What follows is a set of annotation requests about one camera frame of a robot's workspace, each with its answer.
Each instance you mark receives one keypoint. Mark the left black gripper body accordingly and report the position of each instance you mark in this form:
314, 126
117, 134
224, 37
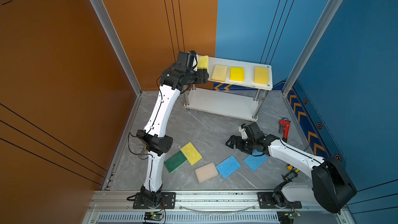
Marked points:
202, 76

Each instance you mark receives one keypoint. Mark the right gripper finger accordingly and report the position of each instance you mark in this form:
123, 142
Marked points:
232, 146
233, 140

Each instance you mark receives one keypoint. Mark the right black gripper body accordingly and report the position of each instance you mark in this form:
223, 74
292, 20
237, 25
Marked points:
248, 145

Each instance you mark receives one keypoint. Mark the light yellow cellulose sponge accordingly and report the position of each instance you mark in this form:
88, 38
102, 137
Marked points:
203, 62

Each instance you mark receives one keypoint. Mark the pale yellow orange-backed sponge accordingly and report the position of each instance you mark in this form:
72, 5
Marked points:
219, 73

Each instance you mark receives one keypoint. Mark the bright yellow foam sponge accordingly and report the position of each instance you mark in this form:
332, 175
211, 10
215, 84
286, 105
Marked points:
237, 74

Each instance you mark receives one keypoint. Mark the beige foam sponge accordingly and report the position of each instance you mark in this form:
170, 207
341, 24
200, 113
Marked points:
206, 172

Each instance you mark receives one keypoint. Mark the golden yellow sponge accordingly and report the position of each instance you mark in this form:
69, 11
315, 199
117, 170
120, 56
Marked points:
261, 75

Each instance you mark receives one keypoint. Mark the green scouring sponge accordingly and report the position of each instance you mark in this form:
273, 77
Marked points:
175, 162

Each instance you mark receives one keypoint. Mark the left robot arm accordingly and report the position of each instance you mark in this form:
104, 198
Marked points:
173, 81

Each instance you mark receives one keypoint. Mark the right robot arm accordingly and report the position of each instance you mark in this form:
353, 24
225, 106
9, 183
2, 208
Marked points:
330, 186

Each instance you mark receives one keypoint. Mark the white two-tier shelf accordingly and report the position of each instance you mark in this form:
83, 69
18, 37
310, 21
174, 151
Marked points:
241, 100

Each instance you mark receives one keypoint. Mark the blue cellulose sponge right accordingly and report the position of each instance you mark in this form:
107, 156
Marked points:
255, 160

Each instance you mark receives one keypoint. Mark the blue cellulose sponge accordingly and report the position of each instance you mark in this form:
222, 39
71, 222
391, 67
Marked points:
255, 160
228, 166

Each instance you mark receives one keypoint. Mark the blue cellulose sponge left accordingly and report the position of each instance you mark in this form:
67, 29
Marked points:
228, 166

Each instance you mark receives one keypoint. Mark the red pipe wrench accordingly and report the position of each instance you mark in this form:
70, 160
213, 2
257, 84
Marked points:
284, 127

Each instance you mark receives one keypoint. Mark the yellow black caliper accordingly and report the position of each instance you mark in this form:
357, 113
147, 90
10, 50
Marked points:
290, 176

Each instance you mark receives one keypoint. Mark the right green circuit board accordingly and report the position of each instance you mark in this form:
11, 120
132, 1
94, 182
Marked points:
288, 217

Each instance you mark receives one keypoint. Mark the green circuit board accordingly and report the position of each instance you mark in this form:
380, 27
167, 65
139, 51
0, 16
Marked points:
288, 217
151, 217

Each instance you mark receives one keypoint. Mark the left green circuit board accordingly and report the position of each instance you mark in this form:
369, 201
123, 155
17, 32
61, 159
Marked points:
151, 217

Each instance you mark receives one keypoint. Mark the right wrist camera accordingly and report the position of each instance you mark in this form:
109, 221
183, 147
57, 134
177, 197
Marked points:
242, 130

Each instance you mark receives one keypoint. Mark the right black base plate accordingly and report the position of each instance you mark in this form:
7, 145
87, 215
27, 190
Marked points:
271, 200

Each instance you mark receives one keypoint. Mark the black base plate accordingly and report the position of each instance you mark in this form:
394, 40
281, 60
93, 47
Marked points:
158, 200
271, 200

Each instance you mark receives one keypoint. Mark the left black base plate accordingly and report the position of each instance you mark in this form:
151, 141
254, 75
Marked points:
158, 200

